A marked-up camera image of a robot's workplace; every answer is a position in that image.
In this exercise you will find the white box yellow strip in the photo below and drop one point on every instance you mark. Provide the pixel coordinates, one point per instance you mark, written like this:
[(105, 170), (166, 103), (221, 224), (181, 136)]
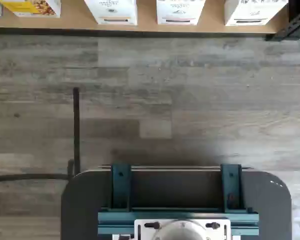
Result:
[(110, 12)]

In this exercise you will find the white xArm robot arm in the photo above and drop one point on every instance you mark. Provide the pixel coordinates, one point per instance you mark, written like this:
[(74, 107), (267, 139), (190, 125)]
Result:
[(182, 232)]

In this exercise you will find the wooden shelf board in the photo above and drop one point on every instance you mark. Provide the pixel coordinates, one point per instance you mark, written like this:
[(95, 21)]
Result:
[(145, 22)]

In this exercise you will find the white box pink strip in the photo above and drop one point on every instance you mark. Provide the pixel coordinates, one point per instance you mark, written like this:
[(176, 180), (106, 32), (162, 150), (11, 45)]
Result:
[(180, 12)]

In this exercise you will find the white box black strip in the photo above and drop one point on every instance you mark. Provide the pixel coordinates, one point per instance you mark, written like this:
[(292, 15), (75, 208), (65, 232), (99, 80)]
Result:
[(252, 12)]

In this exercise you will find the yellow purely elizabeth granola box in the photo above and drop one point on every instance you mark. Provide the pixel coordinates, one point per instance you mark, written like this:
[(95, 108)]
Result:
[(27, 7)]

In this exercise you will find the dark rounded mobile base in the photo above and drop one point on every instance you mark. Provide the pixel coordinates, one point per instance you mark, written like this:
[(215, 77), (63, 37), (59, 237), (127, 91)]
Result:
[(77, 212)]

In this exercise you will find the teal metal mounting frame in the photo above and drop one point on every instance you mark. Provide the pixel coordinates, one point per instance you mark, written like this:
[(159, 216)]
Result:
[(120, 190)]

